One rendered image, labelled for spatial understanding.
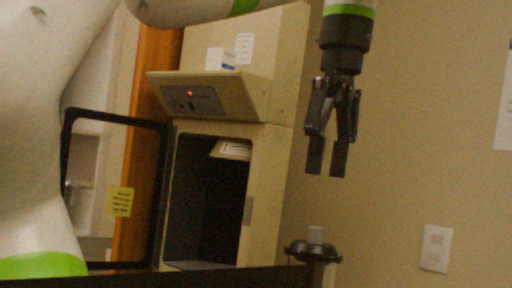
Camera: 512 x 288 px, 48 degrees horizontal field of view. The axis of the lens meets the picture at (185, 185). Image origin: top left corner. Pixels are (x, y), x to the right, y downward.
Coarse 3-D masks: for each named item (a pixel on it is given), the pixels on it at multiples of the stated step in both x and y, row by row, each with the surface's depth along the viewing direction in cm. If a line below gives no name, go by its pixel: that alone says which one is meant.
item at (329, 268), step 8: (288, 248) 106; (288, 256) 107; (320, 256) 102; (328, 256) 103; (336, 256) 104; (312, 264) 103; (320, 264) 103; (328, 264) 104; (336, 264) 105; (312, 272) 103; (320, 272) 103; (328, 272) 104; (312, 280) 103; (320, 280) 103; (328, 280) 104
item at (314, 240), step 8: (312, 232) 106; (320, 232) 106; (296, 240) 108; (304, 240) 109; (312, 240) 106; (320, 240) 106; (296, 248) 105; (304, 248) 104; (312, 248) 104; (320, 248) 104; (328, 248) 104
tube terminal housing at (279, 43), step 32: (192, 32) 152; (224, 32) 144; (256, 32) 137; (288, 32) 134; (192, 64) 152; (256, 64) 136; (288, 64) 136; (288, 96) 138; (192, 128) 150; (224, 128) 142; (256, 128) 135; (288, 128) 139; (256, 160) 134; (288, 160) 141; (256, 192) 134; (256, 224) 136; (256, 256) 137
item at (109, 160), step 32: (96, 128) 141; (128, 128) 146; (96, 160) 142; (128, 160) 147; (64, 192) 138; (96, 192) 143; (128, 192) 149; (96, 224) 144; (128, 224) 150; (96, 256) 145; (128, 256) 151
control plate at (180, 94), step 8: (160, 88) 147; (168, 88) 145; (176, 88) 142; (184, 88) 140; (192, 88) 138; (200, 88) 136; (208, 88) 135; (168, 96) 147; (176, 96) 145; (184, 96) 143; (192, 96) 141; (200, 96) 139; (208, 96) 137; (216, 96) 135; (168, 104) 149; (176, 104) 147; (184, 104) 145; (192, 104) 143; (200, 104) 141; (208, 104) 139; (216, 104) 137; (176, 112) 150; (184, 112) 148; (192, 112) 145; (200, 112) 143; (208, 112) 141; (216, 112) 139; (224, 112) 137
